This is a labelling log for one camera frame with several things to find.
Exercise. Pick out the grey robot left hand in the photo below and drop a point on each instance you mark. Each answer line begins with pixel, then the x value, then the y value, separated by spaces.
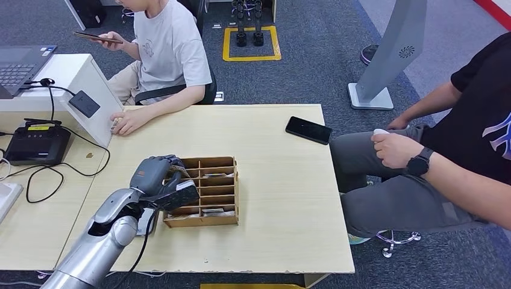
pixel 149 177

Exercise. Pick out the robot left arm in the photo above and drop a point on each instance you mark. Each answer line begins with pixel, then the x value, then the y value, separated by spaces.
pixel 100 239

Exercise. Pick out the grey card reader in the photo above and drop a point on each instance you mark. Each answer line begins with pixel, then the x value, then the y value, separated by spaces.
pixel 144 223

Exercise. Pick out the person's left hand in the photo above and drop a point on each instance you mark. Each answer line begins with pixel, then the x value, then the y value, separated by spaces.
pixel 395 151
pixel 125 121

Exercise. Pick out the person's hand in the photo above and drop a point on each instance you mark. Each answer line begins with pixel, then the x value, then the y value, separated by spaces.
pixel 125 121
pixel 397 123
pixel 395 151
pixel 109 42

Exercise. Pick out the wooden card organizer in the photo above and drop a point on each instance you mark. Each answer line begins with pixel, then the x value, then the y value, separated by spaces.
pixel 217 191

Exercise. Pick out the black panel card reader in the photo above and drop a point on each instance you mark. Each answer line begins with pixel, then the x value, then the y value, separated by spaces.
pixel 84 104

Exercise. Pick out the person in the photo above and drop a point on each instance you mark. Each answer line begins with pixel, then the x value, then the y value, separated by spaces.
pixel 167 48
pixel 471 139

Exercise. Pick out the person's right hand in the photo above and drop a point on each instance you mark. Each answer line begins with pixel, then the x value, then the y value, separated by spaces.
pixel 397 123
pixel 109 42

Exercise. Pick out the stack of hotel cards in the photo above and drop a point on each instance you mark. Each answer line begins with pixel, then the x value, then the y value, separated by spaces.
pixel 113 125

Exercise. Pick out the silver floor socket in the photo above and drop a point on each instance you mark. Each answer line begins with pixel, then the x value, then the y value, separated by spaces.
pixel 219 97

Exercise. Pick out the black office chair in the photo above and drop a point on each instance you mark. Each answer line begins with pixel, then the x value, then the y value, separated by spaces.
pixel 209 87

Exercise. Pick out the black terminal with yellow label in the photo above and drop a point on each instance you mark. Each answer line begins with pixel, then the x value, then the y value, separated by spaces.
pixel 36 145

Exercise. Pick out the white counter stand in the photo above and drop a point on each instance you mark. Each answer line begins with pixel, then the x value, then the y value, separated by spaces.
pixel 80 75

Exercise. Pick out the slim dark smartphone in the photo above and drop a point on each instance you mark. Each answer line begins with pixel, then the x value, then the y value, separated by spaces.
pixel 97 38

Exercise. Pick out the yellow floor tape square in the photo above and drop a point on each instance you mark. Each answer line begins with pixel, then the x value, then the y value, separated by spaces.
pixel 250 58

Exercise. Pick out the black smartphone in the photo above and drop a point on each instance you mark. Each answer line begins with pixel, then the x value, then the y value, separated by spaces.
pixel 308 131

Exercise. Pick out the humanoid robot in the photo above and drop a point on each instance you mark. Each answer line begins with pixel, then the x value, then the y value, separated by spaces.
pixel 240 38

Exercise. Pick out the dark grey laptop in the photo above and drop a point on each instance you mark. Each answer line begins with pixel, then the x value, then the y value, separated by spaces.
pixel 20 68

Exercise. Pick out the black computer tower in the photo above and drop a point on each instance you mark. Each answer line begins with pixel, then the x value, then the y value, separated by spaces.
pixel 90 12

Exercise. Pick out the white handheld remote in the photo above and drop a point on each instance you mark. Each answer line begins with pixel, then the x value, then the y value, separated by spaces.
pixel 380 131

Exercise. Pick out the black round floor base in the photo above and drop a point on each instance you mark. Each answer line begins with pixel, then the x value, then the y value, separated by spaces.
pixel 367 56

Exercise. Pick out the chrome stool base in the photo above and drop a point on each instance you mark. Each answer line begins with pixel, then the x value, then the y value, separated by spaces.
pixel 395 241

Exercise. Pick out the black wristwatch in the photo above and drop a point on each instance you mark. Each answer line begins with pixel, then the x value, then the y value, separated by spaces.
pixel 418 164

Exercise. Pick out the grey kiosk stand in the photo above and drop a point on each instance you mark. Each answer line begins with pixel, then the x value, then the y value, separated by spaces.
pixel 395 40

